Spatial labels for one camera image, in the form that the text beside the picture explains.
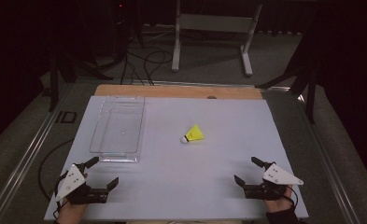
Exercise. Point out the wooden table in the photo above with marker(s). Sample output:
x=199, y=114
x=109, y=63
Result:
x=172, y=91

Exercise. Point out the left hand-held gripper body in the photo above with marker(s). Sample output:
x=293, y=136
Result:
x=70, y=182

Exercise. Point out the person's right hand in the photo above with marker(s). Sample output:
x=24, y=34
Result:
x=277, y=204

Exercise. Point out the metal floor rail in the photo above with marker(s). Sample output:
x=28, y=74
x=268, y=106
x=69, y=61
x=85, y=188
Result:
x=22, y=161
x=330, y=161

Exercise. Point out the black tripod stand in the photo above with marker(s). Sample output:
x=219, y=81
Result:
x=67, y=67
x=305, y=77

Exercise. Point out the person's left hand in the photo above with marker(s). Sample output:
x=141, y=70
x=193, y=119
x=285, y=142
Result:
x=72, y=213

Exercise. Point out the person's black sleeve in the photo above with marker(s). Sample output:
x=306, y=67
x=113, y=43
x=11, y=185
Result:
x=282, y=217

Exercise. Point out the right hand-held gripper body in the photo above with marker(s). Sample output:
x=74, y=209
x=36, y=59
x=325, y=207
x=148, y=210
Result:
x=277, y=177

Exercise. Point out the yellow shuttlecock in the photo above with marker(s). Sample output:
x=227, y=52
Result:
x=194, y=134

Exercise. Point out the clear plastic container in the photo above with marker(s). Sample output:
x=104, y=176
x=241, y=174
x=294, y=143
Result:
x=119, y=130

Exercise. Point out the white metal stand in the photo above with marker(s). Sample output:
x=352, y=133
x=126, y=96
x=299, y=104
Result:
x=215, y=23

